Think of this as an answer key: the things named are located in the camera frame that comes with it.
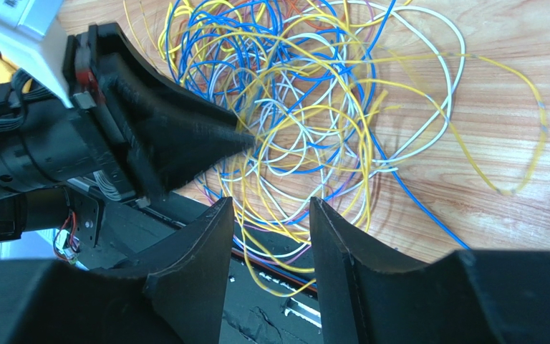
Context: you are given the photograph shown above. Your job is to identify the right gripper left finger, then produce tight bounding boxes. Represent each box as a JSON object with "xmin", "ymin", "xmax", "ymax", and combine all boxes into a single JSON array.
[{"xmin": 0, "ymin": 198, "xmax": 234, "ymax": 343}]

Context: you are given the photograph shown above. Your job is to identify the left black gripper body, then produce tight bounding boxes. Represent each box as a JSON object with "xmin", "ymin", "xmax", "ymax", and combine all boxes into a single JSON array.
[{"xmin": 0, "ymin": 34, "xmax": 127, "ymax": 200}]

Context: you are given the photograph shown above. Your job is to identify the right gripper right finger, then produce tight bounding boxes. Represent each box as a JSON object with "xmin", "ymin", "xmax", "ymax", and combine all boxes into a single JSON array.
[{"xmin": 309, "ymin": 198, "xmax": 550, "ymax": 343}]

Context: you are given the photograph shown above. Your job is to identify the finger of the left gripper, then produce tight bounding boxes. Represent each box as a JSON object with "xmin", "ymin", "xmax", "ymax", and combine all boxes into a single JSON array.
[{"xmin": 89, "ymin": 22, "xmax": 255, "ymax": 199}]

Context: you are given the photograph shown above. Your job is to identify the yellow cables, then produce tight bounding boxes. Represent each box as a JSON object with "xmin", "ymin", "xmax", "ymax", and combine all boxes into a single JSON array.
[{"xmin": 122, "ymin": 0, "xmax": 549, "ymax": 297}]

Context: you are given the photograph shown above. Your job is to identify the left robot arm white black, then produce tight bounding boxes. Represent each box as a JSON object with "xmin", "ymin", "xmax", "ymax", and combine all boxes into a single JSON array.
[{"xmin": 0, "ymin": 23, "xmax": 255, "ymax": 242}]

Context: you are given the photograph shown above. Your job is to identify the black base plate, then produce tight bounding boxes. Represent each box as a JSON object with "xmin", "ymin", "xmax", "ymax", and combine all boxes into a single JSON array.
[{"xmin": 75, "ymin": 193, "xmax": 322, "ymax": 343}]

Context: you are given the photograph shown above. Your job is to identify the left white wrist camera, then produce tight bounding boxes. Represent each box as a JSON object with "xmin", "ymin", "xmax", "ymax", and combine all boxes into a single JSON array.
[{"xmin": 0, "ymin": 0, "xmax": 72, "ymax": 108}]

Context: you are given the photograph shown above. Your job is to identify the blue cables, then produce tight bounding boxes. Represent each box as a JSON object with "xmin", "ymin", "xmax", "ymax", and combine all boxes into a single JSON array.
[{"xmin": 163, "ymin": 0, "xmax": 471, "ymax": 252}]

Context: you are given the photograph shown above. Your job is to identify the white cables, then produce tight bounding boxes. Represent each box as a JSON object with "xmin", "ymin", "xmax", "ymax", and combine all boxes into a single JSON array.
[{"xmin": 198, "ymin": 0, "xmax": 467, "ymax": 261}]

